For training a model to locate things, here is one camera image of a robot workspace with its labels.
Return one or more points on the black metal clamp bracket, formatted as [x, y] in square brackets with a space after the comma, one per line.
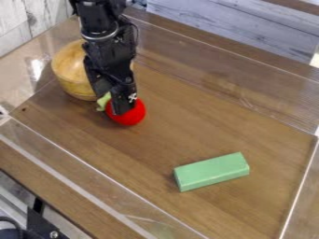
[39, 227]

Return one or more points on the wooden bowl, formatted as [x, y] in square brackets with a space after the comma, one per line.
[67, 65]

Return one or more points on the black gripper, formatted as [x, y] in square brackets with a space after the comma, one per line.
[110, 49]

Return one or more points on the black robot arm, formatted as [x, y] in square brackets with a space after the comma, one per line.
[101, 13]

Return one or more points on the clear acrylic tray wall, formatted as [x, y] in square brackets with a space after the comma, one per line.
[219, 98]

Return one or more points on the green rectangular block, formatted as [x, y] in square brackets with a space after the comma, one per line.
[209, 172]

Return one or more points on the red plush strawberry toy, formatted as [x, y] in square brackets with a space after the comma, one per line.
[133, 117]

